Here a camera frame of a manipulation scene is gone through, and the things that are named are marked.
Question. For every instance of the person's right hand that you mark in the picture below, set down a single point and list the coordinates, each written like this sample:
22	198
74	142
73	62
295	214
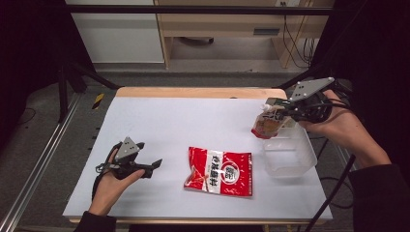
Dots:
338	125

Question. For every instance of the black horizontal frame bar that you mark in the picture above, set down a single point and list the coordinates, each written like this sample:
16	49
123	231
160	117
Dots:
193	9

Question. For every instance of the white table mat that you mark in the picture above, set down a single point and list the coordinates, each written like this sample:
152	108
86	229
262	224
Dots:
193	122

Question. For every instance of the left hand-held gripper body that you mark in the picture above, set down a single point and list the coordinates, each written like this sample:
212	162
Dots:
127	151

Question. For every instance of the orange spout sauce pouch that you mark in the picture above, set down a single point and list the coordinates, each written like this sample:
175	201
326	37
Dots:
267	127

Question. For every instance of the clear plastic container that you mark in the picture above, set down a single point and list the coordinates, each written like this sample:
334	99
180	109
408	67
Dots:
290	154

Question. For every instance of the person's left hand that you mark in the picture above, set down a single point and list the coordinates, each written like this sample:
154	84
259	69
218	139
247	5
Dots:
109	190

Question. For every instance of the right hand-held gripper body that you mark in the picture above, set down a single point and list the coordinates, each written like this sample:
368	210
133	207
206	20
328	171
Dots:
309	106

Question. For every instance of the white cabinet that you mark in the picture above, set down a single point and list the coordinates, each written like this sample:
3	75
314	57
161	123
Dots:
119	35

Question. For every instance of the red seasoning packet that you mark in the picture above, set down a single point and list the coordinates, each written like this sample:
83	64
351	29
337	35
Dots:
206	170

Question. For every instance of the wooden desk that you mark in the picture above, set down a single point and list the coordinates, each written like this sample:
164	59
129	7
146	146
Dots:
225	24

